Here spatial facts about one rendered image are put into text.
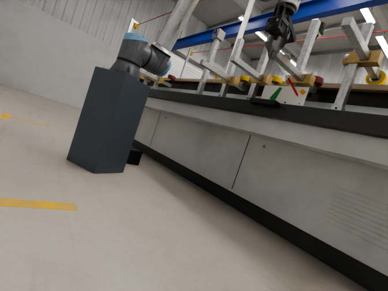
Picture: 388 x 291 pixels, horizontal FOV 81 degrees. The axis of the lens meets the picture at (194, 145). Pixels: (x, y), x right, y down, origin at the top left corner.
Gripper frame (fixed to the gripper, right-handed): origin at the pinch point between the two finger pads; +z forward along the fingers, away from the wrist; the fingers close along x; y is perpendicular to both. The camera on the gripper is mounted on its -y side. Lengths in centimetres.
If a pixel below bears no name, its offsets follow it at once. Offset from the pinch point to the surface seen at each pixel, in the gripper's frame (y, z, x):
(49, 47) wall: 24, -62, -806
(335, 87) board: -46.4, -6.2, 9.3
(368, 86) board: -46, -7, 24
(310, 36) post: -27.5, -25.3, -3.4
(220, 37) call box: -28, -35, -77
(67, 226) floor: 56, 84, -7
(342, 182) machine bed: -51, 40, 27
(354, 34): -7.5, -10.9, 26.2
